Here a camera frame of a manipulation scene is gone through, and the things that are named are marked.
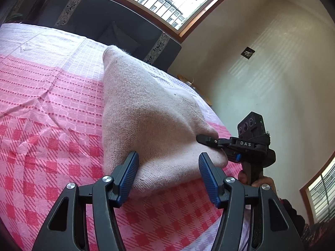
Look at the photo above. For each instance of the small white object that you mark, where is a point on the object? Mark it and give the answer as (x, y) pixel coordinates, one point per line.
(191, 81)

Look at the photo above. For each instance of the dark sofa cushion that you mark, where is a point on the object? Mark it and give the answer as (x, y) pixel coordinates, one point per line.
(117, 40)

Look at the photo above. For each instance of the small barred window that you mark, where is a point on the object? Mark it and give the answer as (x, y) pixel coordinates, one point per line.
(322, 190)

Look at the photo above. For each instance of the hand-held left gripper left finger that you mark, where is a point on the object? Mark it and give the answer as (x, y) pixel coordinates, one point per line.
(128, 177)

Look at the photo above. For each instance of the round wooden side table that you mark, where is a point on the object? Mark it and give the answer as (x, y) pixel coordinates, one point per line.
(201, 94)

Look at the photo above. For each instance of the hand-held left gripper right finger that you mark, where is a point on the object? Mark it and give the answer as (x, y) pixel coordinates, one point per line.
(209, 177)

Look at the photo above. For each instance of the beige knit sweater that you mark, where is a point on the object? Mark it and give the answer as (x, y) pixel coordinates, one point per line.
(151, 125)

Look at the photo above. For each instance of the dark chair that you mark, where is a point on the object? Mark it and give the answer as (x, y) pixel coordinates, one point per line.
(26, 2)

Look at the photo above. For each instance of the person's right hand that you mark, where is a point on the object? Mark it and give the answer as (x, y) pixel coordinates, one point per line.
(267, 184)

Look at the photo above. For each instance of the dark red patterned cloth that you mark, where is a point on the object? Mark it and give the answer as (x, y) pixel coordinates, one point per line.
(319, 235)

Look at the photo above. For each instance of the dark wall plate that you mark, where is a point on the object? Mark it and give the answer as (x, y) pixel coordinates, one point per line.
(247, 52)

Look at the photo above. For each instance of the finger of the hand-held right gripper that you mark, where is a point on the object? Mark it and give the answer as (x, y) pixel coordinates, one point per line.
(231, 154)
(209, 139)

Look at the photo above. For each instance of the pink checked bedsheet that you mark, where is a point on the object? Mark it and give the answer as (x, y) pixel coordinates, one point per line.
(52, 115)

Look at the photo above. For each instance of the dark sofa with patterned trim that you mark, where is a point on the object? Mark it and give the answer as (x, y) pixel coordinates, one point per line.
(91, 10)

